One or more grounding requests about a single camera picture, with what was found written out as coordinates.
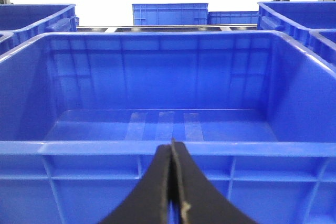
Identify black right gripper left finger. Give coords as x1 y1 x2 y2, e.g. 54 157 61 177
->
100 145 172 223

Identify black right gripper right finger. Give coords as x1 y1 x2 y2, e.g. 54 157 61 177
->
171 140 256 223

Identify right blue plastic crate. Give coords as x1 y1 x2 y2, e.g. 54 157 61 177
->
1 31 335 223

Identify blue plastic crate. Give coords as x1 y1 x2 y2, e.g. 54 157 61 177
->
1 31 335 223
1 4 77 54

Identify far small blue crate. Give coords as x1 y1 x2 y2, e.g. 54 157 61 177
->
207 11 259 25

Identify left blue plastic crate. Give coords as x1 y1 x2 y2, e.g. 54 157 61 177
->
1 4 77 54

